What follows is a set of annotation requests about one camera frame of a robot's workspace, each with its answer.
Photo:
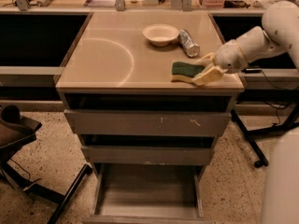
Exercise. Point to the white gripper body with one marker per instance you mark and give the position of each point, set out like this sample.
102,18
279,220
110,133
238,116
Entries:
230,58

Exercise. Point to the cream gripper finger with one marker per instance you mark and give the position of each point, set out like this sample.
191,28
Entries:
206,60
210,74

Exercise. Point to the green and yellow sponge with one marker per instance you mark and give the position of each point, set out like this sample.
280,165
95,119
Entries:
185,72

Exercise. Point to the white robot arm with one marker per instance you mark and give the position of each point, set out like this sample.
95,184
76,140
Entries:
279,33

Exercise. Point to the grey drawer cabinet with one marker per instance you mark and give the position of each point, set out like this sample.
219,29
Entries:
115,68

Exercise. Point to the top grey drawer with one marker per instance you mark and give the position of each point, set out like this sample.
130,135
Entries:
144,123

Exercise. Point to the grey drawer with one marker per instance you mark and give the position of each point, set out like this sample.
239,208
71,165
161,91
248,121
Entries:
147,194
148,155
144,123

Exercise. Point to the middle grey drawer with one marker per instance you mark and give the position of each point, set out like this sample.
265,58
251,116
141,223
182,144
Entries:
148,155

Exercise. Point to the bottom grey drawer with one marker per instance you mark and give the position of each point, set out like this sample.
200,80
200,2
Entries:
147,194

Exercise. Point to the silver drink can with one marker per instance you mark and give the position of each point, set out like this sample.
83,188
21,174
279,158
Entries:
189,46

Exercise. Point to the white bowl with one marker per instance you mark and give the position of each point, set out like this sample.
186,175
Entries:
160,35

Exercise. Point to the black wheeled stand right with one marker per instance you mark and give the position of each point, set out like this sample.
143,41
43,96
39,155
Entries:
290,123

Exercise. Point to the black stand on left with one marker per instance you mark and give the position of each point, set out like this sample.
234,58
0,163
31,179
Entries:
17,131

